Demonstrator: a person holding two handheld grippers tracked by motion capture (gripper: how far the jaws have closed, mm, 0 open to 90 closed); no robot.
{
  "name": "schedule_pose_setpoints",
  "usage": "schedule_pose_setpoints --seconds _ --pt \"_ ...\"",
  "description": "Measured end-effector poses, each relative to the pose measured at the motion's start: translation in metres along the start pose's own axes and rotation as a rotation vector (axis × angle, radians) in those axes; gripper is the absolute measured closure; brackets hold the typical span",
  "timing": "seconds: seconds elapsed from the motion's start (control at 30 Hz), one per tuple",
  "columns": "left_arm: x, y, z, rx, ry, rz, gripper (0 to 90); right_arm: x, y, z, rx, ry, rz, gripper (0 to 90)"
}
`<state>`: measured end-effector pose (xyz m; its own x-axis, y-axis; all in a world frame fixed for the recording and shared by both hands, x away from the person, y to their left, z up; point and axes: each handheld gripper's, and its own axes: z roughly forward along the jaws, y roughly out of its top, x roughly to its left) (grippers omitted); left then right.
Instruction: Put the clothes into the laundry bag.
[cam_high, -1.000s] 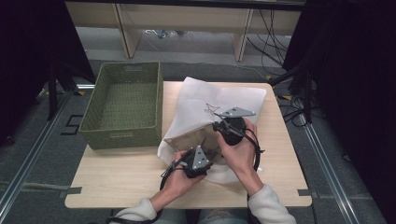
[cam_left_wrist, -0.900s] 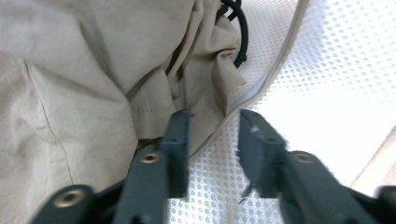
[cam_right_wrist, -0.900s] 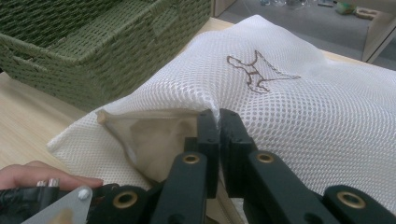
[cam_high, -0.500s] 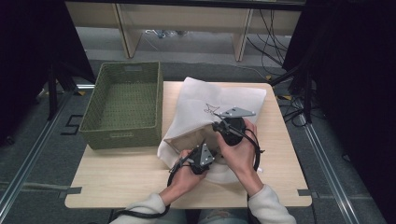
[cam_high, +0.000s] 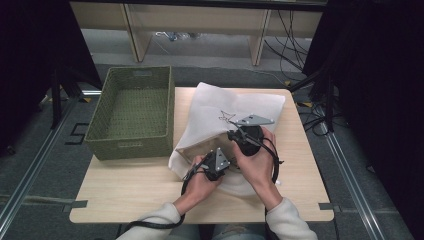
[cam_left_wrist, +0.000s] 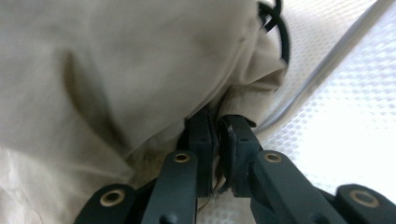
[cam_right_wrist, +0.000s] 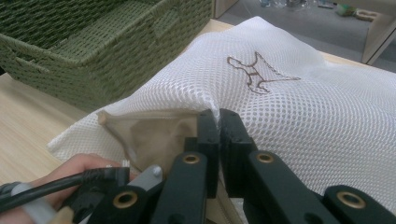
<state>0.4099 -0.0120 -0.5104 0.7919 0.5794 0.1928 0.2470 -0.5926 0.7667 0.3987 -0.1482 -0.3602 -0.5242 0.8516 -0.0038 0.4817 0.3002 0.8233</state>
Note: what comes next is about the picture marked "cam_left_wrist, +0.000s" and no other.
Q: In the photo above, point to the beige pants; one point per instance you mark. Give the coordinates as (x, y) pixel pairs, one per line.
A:
(124, 77)

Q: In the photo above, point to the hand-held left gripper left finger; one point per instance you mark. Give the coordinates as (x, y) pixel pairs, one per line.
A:
(199, 149)

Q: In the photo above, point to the white mesh laundry bag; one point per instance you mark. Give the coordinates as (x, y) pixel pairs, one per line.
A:
(342, 124)

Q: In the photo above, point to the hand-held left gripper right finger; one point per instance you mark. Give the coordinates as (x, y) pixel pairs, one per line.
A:
(241, 149)

